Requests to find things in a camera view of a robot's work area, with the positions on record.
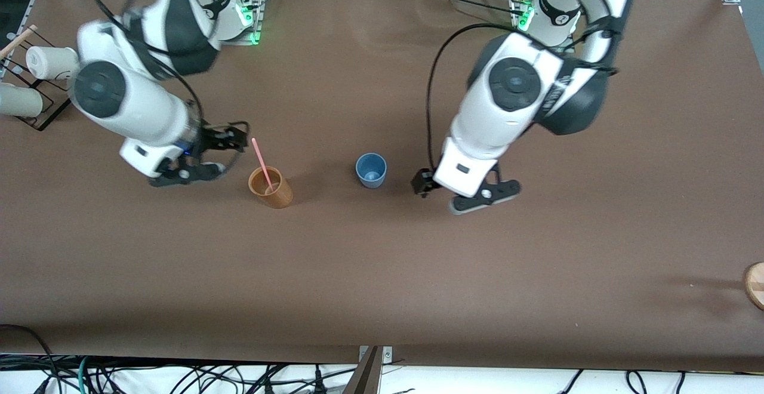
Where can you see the pink straw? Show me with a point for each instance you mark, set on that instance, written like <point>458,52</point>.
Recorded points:
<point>259,155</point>

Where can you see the blue cup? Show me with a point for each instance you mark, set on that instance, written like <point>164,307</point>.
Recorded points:
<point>373,184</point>

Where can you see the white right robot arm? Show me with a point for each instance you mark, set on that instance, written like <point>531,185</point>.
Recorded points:
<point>143,107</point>

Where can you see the bamboo cup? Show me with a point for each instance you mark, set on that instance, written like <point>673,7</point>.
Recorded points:
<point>280,197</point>

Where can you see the white cup with smiley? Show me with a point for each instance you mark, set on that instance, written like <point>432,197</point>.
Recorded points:
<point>48,62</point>

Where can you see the plain white cup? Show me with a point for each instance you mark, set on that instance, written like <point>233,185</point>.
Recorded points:
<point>21,100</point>

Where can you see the table cover sheet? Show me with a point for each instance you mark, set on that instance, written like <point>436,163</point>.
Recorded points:
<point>382,262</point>

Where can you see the wooden stick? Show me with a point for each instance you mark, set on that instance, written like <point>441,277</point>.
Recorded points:
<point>21,39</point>

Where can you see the round wooden disc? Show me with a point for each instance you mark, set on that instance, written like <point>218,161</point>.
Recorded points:
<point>757,286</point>

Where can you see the metal edge bracket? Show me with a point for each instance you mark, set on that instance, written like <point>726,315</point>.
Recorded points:
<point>387,355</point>

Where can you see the dark angled post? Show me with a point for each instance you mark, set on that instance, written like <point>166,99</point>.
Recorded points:
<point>365,379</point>

